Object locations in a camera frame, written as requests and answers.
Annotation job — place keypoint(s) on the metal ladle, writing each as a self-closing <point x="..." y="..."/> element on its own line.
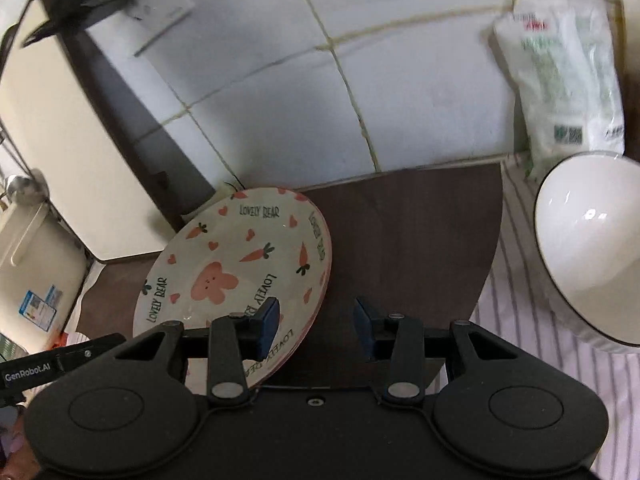
<point x="21" y="186"/>

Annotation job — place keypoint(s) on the white wall socket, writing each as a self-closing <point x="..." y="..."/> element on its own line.
<point x="160" y="10"/>

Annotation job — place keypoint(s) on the striped counter mat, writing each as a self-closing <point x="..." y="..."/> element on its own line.
<point x="525" y="310"/>

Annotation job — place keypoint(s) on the white bowl with dark rim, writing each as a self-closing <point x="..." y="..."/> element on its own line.
<point x="595" y="255"/>

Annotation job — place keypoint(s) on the rabbit print ceramic plate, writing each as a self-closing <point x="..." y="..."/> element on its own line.
<point x="225" y="255"/>

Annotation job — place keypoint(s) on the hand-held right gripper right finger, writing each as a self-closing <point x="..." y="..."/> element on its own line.
<point x="364" y="330"/>

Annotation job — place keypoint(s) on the white salt bag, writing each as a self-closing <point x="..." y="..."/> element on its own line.
<point x="565" y="85"/>

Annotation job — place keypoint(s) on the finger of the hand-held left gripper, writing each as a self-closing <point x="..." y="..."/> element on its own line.
<point x="92" y="350"/>

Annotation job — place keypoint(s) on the cream cutting board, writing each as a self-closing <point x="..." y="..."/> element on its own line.
<point x="60" y="125"/>

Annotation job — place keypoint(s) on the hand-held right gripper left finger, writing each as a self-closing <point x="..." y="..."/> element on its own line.
<point x="267" y="327"/>

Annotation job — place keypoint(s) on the white rice cooker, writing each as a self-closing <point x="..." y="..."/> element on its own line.
<point x="35" y="270"/>

